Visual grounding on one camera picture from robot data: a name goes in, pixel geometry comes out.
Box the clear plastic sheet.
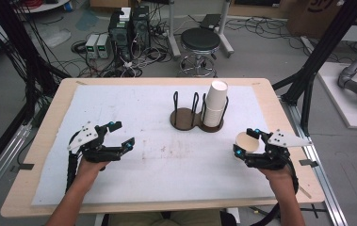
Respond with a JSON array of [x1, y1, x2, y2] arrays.
[[36, 23, 73, 49]]

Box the loose black floor cables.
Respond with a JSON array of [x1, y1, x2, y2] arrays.
[[225, 16, 307, 41]]

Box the black tape strip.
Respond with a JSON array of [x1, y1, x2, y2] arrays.
[[9, 163, 36, 173], [299, 158, 319, 169]]

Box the white box on computer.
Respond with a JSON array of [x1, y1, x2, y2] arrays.
[[119, 7, 133, 23]]

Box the black laptop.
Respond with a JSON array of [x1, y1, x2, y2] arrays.
[[199, 13, 222, 30]]

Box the person's left hand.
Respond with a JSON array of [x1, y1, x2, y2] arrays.
[[76, 156, 111, 185]]

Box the grey power supply unit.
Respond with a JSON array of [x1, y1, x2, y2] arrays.
[[85, 33, 101, 59], [96, 33, 111, 60]]

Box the black metal frame post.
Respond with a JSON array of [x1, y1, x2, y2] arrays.
[[272, 0, 357, 137], [0, 0, 72, 126]]

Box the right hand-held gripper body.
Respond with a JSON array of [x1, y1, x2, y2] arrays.
[[245, 129, 313, 172]]

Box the person's right hand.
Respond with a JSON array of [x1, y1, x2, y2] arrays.
[[257, 166, 294, 189]]

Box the cardboard box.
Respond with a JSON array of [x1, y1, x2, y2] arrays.
[[285, 0, 351, 40]]

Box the aluminium rail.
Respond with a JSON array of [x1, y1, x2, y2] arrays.
[[280, 96, 349, 226], [0, 122, 33, 211]]

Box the black cable drag chain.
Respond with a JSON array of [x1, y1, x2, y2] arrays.
[[65, 150, 80, 193]]

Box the black round stool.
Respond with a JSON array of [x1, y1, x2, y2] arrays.
[[176, 27, 222, 78]]

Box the white metal stand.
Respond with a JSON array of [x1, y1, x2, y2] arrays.
[[166, 0, 235, 60]]

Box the white floor board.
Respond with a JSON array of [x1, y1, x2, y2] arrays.
[[316, 61, 357, 130]]

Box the stack of white cups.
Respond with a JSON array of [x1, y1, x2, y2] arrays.
[[201, 79, 230, 128]]

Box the black computer tower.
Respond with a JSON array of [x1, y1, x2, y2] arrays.
[[107, 8, 133, 61], [131, 5, 152, 50]]

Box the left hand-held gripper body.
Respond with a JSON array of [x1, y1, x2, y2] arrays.
[[67, 121, 124, 164]]

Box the dark wooden wire cup holder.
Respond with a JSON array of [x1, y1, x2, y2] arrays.
[[170, 90, 230, 134]]

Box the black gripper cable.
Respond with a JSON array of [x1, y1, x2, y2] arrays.
[[251, 159, 300, 226]]

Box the person's khaki trouser legs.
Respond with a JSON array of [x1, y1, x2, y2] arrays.
[[107, 209, 223, 226]]

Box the white paper cup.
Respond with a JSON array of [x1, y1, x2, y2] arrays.
[[234, 131, 261, 160]]

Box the white table mat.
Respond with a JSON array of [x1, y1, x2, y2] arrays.
[[31, 84, 276, 206]]

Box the tangle of floor cables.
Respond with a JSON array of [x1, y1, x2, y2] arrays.
[[70, 29, 174, 78]]

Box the white round table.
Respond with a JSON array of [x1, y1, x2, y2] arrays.
[[14, 0, 71, 14]]

